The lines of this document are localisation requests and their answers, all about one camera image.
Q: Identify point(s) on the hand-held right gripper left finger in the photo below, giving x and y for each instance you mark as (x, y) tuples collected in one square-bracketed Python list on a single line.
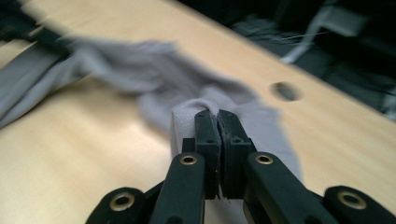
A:
[(186, 186)]

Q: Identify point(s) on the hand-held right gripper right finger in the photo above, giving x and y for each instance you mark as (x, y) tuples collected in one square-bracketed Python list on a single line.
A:
[(264, 189)]

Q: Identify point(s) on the grey shorts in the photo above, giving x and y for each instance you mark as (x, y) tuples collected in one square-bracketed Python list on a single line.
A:
[(155, 68)]

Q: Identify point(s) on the white desk frame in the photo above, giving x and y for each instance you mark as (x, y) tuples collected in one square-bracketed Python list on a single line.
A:
[(339, 21)]

